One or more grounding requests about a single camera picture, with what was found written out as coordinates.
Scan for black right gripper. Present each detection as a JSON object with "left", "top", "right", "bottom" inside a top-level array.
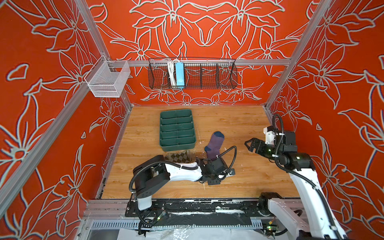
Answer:
[{"left": 244, "top": 136, "right": 285, "bottom": 161}]

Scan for purple teal yellow sock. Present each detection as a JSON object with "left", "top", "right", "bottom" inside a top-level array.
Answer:
[{"left": 205, "top": 131, "right": 225, "bottom": 160}]

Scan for olive argyle patterned sock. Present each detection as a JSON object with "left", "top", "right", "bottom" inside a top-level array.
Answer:
[{"left": 164, "top": 150, "right": 195, "bottom": 164}]

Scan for green divided organizer tray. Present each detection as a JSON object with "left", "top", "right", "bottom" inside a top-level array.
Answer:
[{"left": 159, "top": 109, "right": 197, "bottom": 152}]

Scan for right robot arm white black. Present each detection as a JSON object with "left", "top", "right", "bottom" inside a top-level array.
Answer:
[{"left": 245, "top": 114, "right": 348, "bottom": 240}]

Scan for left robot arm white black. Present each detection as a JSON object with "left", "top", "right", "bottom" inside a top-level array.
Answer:
[{"left": 129, "top": 146, "right": 237, "bottom": 227}]

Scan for light blue box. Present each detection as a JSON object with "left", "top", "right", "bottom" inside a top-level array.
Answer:
[{"left": 175, "top": 62, "right": 185, "bottom": 89}]

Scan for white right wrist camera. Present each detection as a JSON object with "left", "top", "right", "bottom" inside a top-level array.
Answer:
[{"left": 263, "top": 126, "right": 276, "bottom": 146}]

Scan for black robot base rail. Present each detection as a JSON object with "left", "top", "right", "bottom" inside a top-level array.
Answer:
[{"left": 125, "top": 199, "right": 277, "bottom": 229}]

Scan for black wire wall basket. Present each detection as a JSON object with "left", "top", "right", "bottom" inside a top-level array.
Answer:
[{"left": 148, "top": 57, "right": 238, "bottom": 90}]

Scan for white coiled cable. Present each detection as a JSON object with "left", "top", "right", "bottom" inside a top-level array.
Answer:
[{"left": 166, "top": 59, "right": 177, "bottom": 88}]

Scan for clear plastic wall bin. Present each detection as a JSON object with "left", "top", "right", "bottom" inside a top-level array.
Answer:
[{"left": 85, "top": 55, "right": 131, "bottom": 98}]

